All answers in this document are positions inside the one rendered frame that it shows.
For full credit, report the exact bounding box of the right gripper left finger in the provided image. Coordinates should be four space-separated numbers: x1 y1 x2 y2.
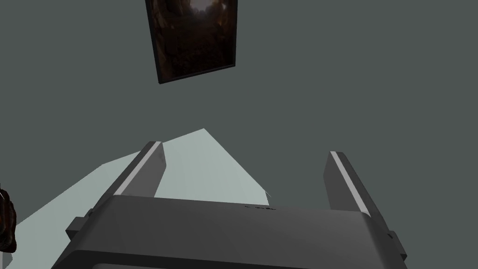
112 141 167 198

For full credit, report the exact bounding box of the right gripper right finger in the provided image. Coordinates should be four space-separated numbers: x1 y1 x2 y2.
323 151 381 218

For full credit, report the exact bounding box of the dark brown lumpy object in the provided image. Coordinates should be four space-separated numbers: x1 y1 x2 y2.
0 184 17 253

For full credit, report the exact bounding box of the dark framed wall picture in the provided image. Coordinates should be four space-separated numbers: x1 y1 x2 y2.
145 0 239 85

